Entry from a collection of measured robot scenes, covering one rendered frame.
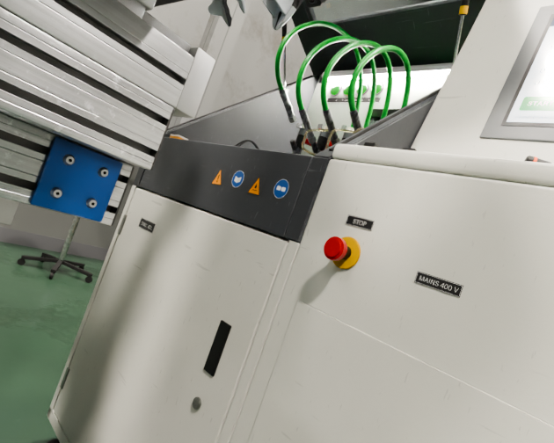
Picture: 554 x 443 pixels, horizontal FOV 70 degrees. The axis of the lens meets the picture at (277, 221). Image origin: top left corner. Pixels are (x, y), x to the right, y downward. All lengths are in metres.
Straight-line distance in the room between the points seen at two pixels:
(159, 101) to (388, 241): 0.37
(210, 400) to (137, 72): 0.57
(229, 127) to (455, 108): 0.73
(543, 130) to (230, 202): 0.61
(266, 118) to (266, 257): 0.82
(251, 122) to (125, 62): 0.94
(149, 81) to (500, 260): 0.48
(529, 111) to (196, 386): 0.82
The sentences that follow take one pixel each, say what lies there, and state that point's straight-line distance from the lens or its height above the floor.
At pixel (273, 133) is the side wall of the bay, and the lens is 1.51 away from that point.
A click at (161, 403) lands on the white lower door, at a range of 0.94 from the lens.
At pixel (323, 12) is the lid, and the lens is 1.59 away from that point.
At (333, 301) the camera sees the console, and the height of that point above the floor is 0.72.
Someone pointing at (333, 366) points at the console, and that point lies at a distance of 0.63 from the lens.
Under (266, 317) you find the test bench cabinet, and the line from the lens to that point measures 0.72.
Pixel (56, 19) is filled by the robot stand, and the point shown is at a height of 0.92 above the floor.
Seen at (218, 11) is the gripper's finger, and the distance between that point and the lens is 1.23.
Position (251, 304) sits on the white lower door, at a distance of 0.75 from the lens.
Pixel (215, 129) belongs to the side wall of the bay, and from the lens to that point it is 1.35.
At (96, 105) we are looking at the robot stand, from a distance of 0.52.
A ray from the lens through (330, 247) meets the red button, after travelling 0.61.
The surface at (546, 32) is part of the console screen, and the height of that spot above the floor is 1.37.
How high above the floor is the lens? 0.79
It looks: 2 degrees up
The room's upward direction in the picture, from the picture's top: 20 degrees clockwise
